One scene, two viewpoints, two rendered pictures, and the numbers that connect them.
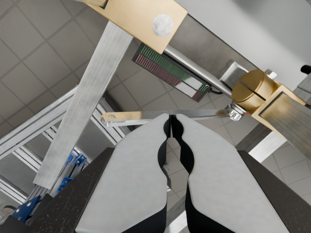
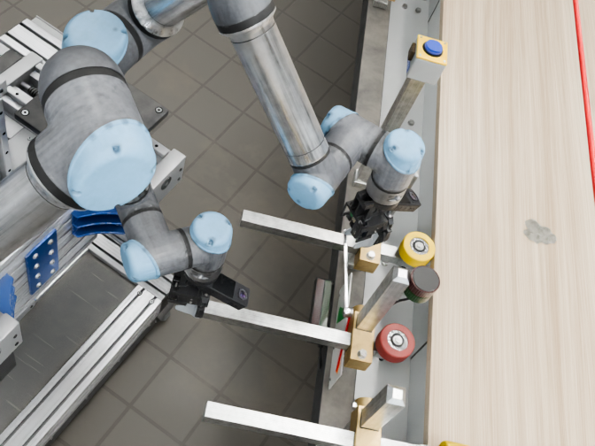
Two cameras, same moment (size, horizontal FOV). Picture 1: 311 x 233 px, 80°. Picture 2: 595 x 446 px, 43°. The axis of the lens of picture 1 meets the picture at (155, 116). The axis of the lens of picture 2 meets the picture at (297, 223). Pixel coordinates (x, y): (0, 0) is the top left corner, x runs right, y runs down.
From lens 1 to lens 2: 1.60 m
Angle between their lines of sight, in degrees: 57
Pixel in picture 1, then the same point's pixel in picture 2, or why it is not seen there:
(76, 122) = (304, 230)
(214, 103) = not seen: outside the picture
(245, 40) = (361, 374)
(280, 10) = not seen: hidden behind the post
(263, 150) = (336, 335)
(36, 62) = not seen: hidden behind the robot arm
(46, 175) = (255, 217)
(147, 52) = (328, 285)
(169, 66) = (326, 303)
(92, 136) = (79, 312)
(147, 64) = (320, 288)
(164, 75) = (318, 302)
